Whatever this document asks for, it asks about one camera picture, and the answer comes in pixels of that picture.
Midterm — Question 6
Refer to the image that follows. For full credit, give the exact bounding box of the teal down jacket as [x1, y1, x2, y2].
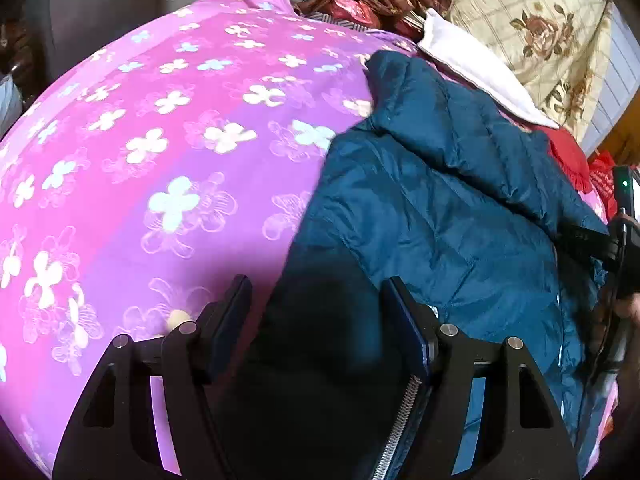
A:
[217, 51, 605, 479]

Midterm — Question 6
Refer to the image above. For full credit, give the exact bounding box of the pink floral bed sheet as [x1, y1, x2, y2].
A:
[0, 0, 622, 478]

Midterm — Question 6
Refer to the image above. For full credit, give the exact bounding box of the red pillow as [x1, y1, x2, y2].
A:
[536, 126, 593, 194]

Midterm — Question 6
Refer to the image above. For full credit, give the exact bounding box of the beige floral blanket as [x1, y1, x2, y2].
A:
[449, 0, 612, 142]

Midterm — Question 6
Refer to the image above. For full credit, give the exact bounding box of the grey refrigerator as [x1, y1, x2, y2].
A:
[22, 0, 163, 84]

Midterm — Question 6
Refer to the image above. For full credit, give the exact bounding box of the right hand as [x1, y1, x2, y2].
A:
[591, 286, 639, 374]

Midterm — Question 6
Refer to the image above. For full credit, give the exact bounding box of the white pillow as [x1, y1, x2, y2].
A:
[418, 9, 559, 129]

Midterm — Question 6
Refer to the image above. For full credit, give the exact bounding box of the red plastic bag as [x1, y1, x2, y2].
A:
[588, 151, 617, 220]

